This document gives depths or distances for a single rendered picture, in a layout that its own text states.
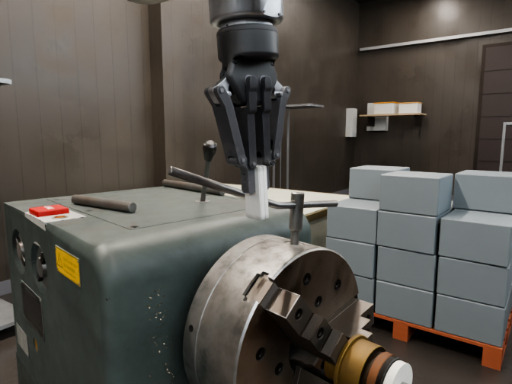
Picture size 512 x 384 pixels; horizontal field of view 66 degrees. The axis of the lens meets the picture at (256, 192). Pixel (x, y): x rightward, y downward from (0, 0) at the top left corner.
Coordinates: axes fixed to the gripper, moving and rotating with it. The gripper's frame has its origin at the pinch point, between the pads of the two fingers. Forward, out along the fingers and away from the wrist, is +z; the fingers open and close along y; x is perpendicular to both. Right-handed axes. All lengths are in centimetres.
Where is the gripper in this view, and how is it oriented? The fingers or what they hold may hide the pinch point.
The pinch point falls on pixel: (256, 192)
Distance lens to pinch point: 51.5
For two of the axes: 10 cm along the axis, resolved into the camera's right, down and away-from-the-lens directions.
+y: 7.2, -1.7, 6.8
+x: -7.0, -1.0, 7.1
